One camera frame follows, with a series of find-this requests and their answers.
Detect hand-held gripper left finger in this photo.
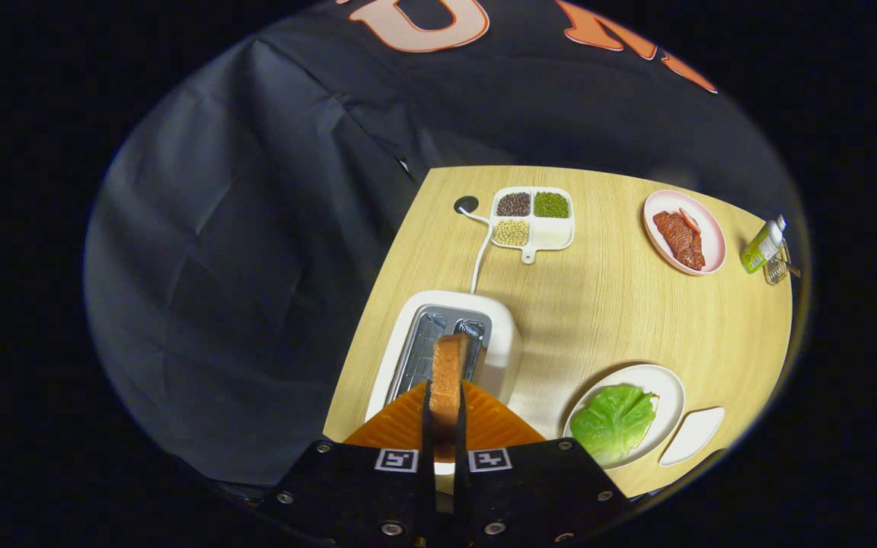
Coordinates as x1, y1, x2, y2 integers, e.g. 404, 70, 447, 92
258, 379, 438, 546

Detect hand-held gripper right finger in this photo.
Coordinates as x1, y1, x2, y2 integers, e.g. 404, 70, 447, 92
454, 379, 631, 547

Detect green lettuce leaf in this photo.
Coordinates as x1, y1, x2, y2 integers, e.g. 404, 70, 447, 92
569, 384, 659, 467

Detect toasted bread slice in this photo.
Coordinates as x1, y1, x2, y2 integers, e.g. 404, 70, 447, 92
429, 333, 471, 464

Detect beige toaster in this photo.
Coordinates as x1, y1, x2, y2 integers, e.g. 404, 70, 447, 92
365, 290, 523, 423

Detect large round white plate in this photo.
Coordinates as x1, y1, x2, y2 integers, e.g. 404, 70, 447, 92
563, 363, 687, 470

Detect small white rounded plate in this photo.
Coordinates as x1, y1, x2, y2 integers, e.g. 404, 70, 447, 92
659, 406, 726, 467

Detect white divided dish with beans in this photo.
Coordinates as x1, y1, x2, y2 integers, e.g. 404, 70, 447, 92
490, 186, 576, 265

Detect brown cooked meat slices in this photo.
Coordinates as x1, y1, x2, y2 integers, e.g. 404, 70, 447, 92
652, 211, 706, 271

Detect pink plate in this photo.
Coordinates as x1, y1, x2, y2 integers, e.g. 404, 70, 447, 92
643, 190, 727, 276

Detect silver bottle with green label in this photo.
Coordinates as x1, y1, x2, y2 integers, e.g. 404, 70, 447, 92
739, 214, 788, 274

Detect white power cable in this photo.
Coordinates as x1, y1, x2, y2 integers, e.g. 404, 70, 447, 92
460, 207, 494, 295

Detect small wire basket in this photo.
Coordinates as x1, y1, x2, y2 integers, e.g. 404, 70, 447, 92
764, 240, 803, 285

